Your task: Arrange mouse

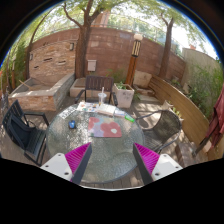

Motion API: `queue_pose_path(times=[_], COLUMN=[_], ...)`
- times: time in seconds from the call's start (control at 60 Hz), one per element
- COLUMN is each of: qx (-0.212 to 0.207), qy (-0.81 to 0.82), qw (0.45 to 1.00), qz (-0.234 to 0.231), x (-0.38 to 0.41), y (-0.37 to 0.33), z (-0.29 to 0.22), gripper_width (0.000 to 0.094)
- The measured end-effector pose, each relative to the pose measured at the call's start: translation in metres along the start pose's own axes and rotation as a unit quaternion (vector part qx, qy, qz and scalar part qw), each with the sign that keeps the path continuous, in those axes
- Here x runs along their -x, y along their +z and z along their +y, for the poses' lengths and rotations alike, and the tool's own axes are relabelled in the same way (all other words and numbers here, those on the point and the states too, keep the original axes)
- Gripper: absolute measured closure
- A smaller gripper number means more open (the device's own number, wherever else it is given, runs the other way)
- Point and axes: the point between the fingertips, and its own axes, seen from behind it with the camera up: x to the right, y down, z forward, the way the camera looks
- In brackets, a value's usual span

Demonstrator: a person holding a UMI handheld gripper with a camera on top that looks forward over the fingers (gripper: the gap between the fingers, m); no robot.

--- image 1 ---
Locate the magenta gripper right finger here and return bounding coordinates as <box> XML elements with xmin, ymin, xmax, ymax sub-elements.
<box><xmin>133</xmin><ymin>143</ymin><xmax>160</xmax><ymax>185</ymax></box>

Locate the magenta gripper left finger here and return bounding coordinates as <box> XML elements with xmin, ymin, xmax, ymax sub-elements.
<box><xmin>65</xmin><ymin>143</ymin><xmax>92</xmax><ymax>185</ymax></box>

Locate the floral red mouse pad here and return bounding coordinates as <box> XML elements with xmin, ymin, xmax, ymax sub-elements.
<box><xmin>88</xmin><ymin>117</ymin><xmax>122</xmax><ymax>138</ymax></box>

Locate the black mesh chair at right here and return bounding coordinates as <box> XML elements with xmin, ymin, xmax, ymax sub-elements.
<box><xmin>142</xmin><ymin>110</ymin><xmax>182</xmax><ymax>154</ymax></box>

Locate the round glass patio table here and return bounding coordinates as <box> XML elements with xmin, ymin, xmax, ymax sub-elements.
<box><xmin>47</xmin><ymin>105</ymin><xmax>144</xmax><ymax>184</ymax></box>

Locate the green marker pen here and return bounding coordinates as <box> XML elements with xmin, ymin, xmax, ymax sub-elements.
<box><xmin>125</xmin><ymin>115</ymin><xmax>135</xmax><ymax>122</ymax></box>

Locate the colourful paper sheet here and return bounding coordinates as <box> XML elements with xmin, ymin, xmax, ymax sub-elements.
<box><xmin>77</xmin><ymin>102</ymin><xmax>98</xmax><ymax>112</ymax></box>

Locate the black chair at left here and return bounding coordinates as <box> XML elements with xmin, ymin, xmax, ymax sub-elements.
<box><xmin>2</xmin><ymin>100</ymin><xmax>49</xmax><ymax>166</ymax></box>

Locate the clear plastic cup with straw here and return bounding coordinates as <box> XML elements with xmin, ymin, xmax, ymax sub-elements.
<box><xmin>98</xmin><ymin>91</ymin><xmax>107</xmax><ymax>104</ymax></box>

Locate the white square planter box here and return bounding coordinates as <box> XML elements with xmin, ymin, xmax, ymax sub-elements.
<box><xmin>113</xmin><ymin>83</ymin><xmax>134</xmax><ymax>108</ymax></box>

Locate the stone raised pond basin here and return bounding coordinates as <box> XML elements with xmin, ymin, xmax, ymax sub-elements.
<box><xmin>8</xmin><ymin>74</ymin><xmax>74</xmax><ymax>111</ymax></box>

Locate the dark wooden chair behind table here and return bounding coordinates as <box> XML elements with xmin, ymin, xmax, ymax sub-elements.
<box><xmin>75</xmin><ymin>75</ymin><xmax>118</xmax><ymax>106</ymax></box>

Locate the right tree trunk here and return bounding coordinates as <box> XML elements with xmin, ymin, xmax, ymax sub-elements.
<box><xmin>158</xmin><ymin>13</ymin><xmax>174</xmax><ymax>79</ymax></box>

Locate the central tree trunk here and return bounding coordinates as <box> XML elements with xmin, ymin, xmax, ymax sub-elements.
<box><xmin>63</xmin><ymin>0</ymin><xmax>99</xmax><ymax>78</ymax></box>

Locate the white electrical wall box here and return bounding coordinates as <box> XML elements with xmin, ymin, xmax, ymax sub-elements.
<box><xmin>87</xmin><ymin>60</ymin><xmax>96</xmax><ymax>72</ymax></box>

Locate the wooden garden lamp post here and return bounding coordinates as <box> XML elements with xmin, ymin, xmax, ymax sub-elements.
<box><xmin>125</xmin><ymin>34</ymin><xmax>143</xmax><ymax>85</ymax></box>

